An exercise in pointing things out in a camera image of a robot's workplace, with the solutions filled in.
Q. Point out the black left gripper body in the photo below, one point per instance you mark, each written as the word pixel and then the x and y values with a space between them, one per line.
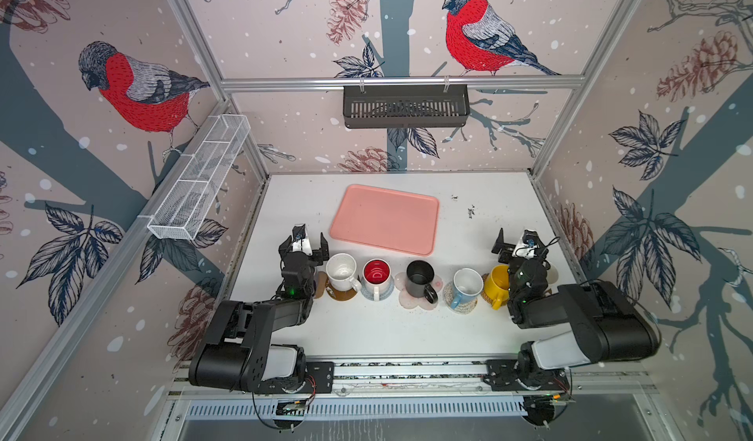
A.
pixel 316 260

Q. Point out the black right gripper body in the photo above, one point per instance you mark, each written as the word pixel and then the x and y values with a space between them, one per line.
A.
pixel 516 267

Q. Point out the cork flower shaped coaster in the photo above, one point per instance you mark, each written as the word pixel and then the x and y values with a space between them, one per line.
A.
pixel 321 285

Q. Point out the yellow mug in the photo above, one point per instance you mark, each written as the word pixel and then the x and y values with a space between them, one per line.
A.
pixel 497 287

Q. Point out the glossy brown round coaster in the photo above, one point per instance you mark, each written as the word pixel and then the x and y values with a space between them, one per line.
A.
pixel 339 295

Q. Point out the blue patterned mug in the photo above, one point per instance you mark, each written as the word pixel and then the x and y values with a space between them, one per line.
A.
pixel 468 281

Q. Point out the red inside white mug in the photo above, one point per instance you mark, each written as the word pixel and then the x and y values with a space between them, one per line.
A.
pixel 377 274

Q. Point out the multicolour zigzag woven coaster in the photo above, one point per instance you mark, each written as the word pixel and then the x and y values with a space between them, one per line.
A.
pixel 457 301

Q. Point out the blue grey woven coaster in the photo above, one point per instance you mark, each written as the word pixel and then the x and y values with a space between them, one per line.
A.
pixel 379 296

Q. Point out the black mug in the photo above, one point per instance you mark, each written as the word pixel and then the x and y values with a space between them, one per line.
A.
pixel 420 276

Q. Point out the pink flower shaped coaster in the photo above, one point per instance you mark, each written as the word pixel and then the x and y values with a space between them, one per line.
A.
pixel 407 301

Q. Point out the cream mug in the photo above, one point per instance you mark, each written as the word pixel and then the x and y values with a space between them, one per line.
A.
pixel 552 275

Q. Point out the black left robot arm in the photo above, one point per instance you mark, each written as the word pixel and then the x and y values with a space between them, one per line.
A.
pixel 237 353

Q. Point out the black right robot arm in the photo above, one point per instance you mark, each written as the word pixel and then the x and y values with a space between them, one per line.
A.
pixel 604 325

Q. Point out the pink tray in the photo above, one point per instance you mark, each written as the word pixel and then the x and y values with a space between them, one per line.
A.
pixel 387 219

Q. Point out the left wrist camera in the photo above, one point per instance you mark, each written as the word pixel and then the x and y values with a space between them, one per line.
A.
pixel 300 240

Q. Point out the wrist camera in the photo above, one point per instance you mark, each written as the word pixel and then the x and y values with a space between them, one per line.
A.
pixel 300 240
pixel 528 246

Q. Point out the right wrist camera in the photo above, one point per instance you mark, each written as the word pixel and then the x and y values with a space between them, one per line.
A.
pixel 528 246

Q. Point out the white wire mesh shelf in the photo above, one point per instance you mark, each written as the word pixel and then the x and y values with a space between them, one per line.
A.
pixel 188 202

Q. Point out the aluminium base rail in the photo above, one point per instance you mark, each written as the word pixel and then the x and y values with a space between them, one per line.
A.
pixel 362 390

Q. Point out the black hanging wire basket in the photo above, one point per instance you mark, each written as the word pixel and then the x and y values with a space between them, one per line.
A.
pixel 405 106

